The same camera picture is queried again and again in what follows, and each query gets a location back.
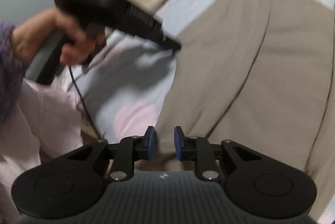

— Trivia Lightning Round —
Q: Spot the person left hand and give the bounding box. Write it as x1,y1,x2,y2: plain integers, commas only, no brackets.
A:
10,8,105,66

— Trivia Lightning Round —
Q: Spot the purple fuzzy left sleeve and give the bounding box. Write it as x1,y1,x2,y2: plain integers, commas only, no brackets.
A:
0,22,27,124

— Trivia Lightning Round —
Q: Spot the pink fabric at bedside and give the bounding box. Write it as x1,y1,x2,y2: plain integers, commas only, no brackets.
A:
1,77,96,223

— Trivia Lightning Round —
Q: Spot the beige long sleeve garment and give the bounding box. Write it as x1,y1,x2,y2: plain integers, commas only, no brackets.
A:
136,0,334,219

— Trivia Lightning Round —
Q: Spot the polka dot bed sheet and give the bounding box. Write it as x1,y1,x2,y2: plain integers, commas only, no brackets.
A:
67,0,335,224

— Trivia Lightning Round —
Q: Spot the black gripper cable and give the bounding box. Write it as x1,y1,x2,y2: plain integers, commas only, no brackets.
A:
67,63,102,138

